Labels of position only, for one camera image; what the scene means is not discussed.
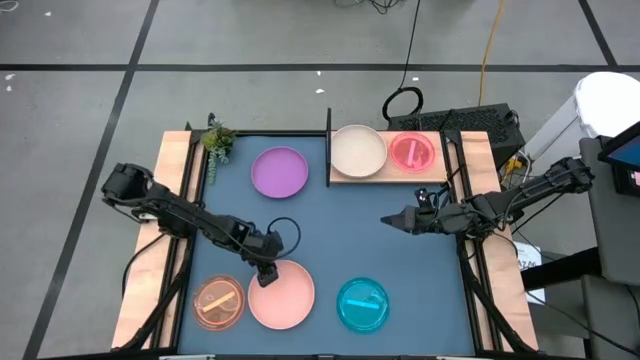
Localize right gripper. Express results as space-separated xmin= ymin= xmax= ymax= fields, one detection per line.
xmin=379 ymin=201 xmax=470 ymax=237

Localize salmon pink plate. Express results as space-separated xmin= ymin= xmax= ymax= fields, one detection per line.
xmin=247 ymin=259 xmax=317 ymax=331

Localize orange transparent plate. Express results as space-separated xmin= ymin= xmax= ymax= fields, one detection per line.
xmin=191 ymin=274 xmax=247 ymax=332

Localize pink transparent plate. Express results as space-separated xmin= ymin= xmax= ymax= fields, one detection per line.
xmin=388 ymin=131 xmax=437 ymax=174

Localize purple plate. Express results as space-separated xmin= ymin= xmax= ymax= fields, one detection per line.
xmin=250 ymin=145 xmax=310 ymax=200

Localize cream plate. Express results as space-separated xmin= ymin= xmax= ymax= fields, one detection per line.
xmin=330 ymin=124 xmax=389 ymax=180

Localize blue transparent plate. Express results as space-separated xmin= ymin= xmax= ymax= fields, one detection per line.
xmin=336 ymin=277 xmax=392 ymax=335

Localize artificial succulent plant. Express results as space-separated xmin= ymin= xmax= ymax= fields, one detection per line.
xmin=199 ymin=113 xmax=239 ymax=186

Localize black computer case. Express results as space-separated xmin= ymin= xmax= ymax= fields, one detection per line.
xmin=387 ymin=102 xmax=527 ymax=170

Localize wooden table side board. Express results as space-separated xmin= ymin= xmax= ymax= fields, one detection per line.
xmin=110 ymin=130 xmax=201 ymax=350
xmin=459 ymin=130 xmax=540 ymax=351

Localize white paper sheet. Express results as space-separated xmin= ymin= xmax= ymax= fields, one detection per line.
xmin=512 ymin=240 xmax=547 ymax=305

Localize black beam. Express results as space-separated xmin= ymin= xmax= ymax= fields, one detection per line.
xmin=519 ymin=246 xmax=604 ymax=292

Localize grey cart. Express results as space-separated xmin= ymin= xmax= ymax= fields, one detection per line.
xmin=579 ymin=135 xmax=640 ymax=360

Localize tablet screen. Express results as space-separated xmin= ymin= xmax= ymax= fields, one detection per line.
xmin=597 ymin=121 xmax=640 ymax=197

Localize white bin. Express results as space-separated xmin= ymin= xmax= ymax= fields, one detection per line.
xmin=522 ymin=71 xmax=640 ymax=162

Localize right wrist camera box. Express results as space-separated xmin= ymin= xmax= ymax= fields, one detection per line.
xmin=412 ymin=186 xmax=437 ymax=209

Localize wooden shelf with black frame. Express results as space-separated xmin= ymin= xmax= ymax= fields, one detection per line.
xmin=324 ymin=107 xmax=450 ymax=187

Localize black table frame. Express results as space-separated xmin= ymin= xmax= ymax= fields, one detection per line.
xmin=112 ymin=128 xmax=539 ymax=360

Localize black floor cable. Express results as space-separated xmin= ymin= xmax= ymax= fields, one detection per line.
xmin=381 ymin=0 xmax=425 ymax=122

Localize yellow floor cable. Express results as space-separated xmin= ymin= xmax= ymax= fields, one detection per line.
xmin=477 ymin=0 xmax=508 ymax=108

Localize black cable bundle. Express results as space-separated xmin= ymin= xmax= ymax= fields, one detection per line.
xmin=333 ymin=0 xmax=404 ymax=15

